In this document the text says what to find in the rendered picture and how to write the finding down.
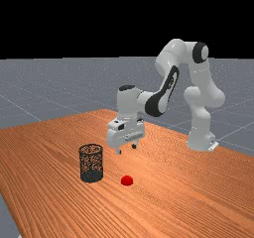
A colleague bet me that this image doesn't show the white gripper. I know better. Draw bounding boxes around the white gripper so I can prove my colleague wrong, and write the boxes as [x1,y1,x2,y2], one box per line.
[106,116,146,156]

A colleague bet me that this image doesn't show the red ball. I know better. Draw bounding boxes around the red ball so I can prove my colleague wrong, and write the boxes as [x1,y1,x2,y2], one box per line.
[120,175,134,186]

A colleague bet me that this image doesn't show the dark mesh basket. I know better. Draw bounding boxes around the dark mesh basket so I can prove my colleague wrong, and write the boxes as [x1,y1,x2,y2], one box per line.
[78,144,104,183]

